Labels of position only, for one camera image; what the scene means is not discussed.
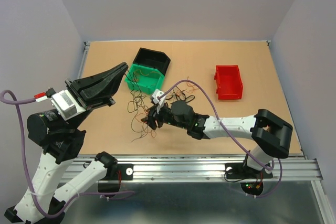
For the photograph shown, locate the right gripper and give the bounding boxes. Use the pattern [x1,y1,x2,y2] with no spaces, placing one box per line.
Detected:
[140,102,188,130]

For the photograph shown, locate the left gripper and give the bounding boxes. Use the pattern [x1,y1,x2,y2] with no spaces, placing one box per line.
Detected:
[70,59,132,127]

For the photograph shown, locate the grey thin wire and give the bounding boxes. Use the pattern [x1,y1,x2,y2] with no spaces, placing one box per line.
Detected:
[125,71,158,143]

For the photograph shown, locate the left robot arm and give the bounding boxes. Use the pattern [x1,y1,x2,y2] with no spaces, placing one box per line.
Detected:
[4,62,128,223]

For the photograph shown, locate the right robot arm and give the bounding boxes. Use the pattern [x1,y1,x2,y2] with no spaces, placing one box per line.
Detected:
[141,101,293,177]

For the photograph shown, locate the green plastic bin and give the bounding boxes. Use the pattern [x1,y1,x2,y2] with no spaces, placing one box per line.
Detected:
[125,64,165,95]

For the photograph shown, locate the black plastic bin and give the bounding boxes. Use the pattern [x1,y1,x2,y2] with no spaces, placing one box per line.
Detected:
[133,48,171,76]

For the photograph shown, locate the red plastic bin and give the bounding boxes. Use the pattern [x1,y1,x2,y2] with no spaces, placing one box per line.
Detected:
[214,65,243,101]

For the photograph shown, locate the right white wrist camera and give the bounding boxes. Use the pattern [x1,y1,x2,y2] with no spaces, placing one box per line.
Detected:
[150,89,166,114]

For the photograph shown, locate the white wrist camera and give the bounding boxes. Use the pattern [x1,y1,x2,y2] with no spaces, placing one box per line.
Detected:
[50,90,86,121]
[150,89,166,114]

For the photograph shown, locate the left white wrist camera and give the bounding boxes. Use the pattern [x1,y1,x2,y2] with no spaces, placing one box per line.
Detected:
[50,90,86,121]

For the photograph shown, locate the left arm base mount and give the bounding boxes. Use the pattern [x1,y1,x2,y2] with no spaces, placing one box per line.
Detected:
[97,163,134,193]

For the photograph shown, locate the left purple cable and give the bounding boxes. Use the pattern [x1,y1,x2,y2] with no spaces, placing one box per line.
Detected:
[0,90,136,219]

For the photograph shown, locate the purple cable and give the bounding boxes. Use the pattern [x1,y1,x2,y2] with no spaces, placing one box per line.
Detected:
[0,90,136,219]
[161,80,283,199]

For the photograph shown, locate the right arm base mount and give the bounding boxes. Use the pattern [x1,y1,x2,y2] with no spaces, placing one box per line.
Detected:
[223,163,273,197]

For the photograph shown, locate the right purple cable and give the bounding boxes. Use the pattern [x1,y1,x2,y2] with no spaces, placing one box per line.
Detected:
[161,80,283,199]

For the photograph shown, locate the aluminium mounting rail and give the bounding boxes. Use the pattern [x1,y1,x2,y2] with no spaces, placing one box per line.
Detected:
[59,40,323,183]

